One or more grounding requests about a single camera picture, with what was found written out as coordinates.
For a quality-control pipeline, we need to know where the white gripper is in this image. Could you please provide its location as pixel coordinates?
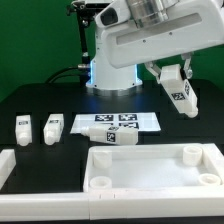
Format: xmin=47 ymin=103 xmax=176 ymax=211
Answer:
xmin=101 ymin=0 xmax=224 ymax=83

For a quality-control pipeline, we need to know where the white desk tabletop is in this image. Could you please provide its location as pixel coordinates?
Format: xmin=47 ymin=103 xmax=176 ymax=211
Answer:
xmin=83 ymin=143 xmax=224 ymax=192

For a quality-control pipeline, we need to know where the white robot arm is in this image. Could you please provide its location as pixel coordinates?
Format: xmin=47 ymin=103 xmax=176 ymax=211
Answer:
xmin=87 ymin=0 xmax=224 ymax=95

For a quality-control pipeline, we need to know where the white marker base sheet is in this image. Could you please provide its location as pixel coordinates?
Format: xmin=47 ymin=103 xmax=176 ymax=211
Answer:
xmin=71 ymin=112 xmax=161 ymax=134

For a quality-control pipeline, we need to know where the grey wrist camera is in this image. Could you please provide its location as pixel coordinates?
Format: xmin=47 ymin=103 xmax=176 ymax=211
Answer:
xmin=95 ymin=0 xmax=131 ymax=30

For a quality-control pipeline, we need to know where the black camera stand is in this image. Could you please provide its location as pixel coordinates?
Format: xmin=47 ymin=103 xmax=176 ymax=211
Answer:
xmin=67 ymin=0 xmax=94 ymax=86

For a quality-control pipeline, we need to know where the black cable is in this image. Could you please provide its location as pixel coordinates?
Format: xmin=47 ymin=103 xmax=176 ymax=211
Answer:
xmin=45 ymin=66 xmax=82 ymax=84

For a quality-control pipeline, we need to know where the white U-shaped fence frame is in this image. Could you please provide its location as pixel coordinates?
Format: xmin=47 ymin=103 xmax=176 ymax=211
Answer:
xmin=0 ymin=143 xmax=224 ymax=222

